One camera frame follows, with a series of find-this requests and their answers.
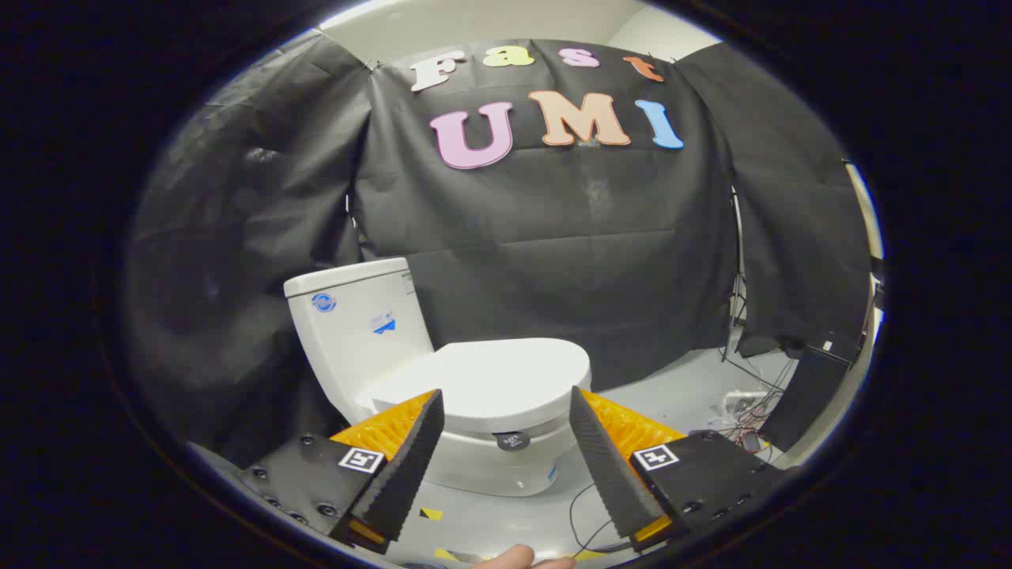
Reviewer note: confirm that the black backdrop cloth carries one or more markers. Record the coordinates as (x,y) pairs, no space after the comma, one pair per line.
(553,237)

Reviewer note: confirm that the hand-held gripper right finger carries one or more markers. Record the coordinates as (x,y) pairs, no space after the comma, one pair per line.
(609,474)

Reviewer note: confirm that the white toilet lid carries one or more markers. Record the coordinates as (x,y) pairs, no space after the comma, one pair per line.
(506,375)

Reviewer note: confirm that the black box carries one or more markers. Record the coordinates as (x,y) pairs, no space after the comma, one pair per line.
(806,395)

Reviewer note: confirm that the white toilet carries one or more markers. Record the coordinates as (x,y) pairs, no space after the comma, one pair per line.
(348,332)

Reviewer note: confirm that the thin black stand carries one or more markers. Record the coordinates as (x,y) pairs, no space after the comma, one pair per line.
(735,300)

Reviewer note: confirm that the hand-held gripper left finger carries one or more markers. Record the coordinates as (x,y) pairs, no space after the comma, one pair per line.
(411,466)

